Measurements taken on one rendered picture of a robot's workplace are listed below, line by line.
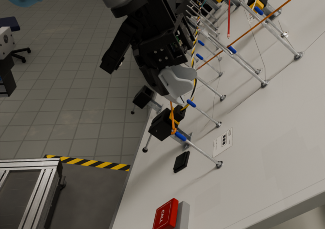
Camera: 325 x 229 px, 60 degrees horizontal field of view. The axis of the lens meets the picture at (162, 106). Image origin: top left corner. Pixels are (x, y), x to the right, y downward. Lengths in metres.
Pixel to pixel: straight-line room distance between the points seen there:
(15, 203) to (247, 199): 1.53
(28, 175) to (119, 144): 0.72
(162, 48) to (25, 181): 1.56
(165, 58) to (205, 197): 0.23
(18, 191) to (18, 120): 1.05
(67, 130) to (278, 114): 2.17
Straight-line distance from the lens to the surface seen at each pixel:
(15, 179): 1.93
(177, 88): 0.49
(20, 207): 1.78
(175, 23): 0.44
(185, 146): 0.64
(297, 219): 0.95
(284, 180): 0.38
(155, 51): 0.45
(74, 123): 2.57
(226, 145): 0.51
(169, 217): 0.47
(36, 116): 2.77
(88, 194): 1.98
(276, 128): 0.45
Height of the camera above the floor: 1.52
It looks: 35 degrees down
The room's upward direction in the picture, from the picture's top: straight up
